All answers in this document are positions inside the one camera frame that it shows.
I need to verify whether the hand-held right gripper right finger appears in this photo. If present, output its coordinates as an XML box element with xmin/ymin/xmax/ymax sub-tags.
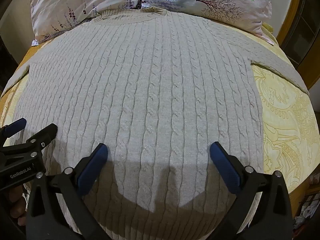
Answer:
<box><xmin>209</xmin><ymin>141</ymin><xmax>293</xmax><ymax>240</ymax></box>

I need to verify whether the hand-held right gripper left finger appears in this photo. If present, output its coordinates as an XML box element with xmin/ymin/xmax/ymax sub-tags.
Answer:
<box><xmin>26</xmin><ymin>143</ymin><xmax>108</xmax><ymax>240</ymax></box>

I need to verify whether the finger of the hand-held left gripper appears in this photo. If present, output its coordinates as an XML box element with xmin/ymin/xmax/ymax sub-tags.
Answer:
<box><xmin>0</xmin><ymin>123</ymin><xmax>58</xmax><ymax>158</ymax></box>
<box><xmin>0</xmin><ymin>117</ymin><xmax>27</xmax><ymax>143</ymax></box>

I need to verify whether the beige cable-knit sweater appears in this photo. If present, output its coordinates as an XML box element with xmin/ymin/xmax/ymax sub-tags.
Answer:
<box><xmin>10</xmin><ymin>7</ymin><xmax>309</xmax><ymax>240</ymax></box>

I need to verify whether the person's left hand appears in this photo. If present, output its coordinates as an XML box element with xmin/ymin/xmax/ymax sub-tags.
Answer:
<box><xmin>9</xmin><ymin>186</ymin><xmax>27</xmax><ymax>218</ymax></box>

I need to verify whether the yellow patterned bedspread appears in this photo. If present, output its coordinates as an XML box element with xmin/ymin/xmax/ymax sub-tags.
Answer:
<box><xmin>0</xmin><ymin>22</ymin><xmax>320</xmax><ymax>220</ymax></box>

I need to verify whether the pile of papers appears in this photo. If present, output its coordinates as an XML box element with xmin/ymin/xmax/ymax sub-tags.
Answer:
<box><xmin>292</xmin><ymin>175</ymin><xmax>320</xmax><ymax>230</ymax></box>

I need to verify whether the pink floral pillow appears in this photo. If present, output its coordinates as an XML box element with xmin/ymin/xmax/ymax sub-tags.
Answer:
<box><xmin>29</xmin><ymin>0</ymin><xmax>144</xmax><ymax>43</ymax></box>

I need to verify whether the wooden bed frame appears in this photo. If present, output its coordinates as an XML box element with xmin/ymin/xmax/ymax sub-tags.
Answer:
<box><xmin>276</xmin><ymin>0</ymin><xmax>320</xmax><ymax>90</ymax></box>

